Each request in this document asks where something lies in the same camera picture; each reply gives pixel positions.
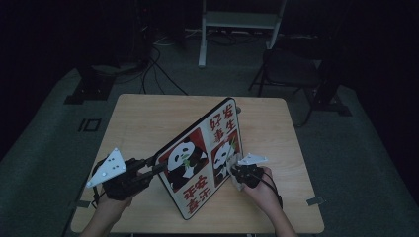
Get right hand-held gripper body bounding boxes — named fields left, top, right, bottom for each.
left=231, top=152, right=270, bottom=190

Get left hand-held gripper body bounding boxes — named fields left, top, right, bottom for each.
left=85, top=147, right=156, bottom=201

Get panda picture board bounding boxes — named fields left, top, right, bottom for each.
left=153, top=96, right=245, bottom=221

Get person's right hand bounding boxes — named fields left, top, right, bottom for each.
left=242, top=166, right=283, bottom=216

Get person's left hand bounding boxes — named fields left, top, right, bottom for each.
left=94, top=190, right=133, bottom=222

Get grey tape piece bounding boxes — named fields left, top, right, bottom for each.
left=305, top=197, right=326, bottom=207

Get black stand base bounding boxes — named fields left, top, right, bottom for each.
left=63, top=63, right=117, bottom=106

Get black folding chair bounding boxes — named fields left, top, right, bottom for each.
left=248, top=39, right=325, bottom=100

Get dark equipment rack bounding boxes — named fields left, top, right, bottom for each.
left=129, top=0, right=156, bottom=68

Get white metal stand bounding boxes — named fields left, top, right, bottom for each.
left=197, top=0, right=289, bottom=68

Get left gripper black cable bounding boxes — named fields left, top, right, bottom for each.
left=90, top=161, right=103, bottom=210

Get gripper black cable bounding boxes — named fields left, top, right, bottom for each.
left=260, top=170, right=285, bottom=210
left=90, top=161, right=103, bottom=210

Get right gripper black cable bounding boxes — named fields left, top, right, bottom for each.
left=260, top=170, right=285, bottom=210

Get black floor cables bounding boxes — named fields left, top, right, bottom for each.
left=113, top=45, right=190, bottom=97

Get black cables under stand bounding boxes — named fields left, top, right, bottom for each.
left=205, top=30, right=265, bottom=47

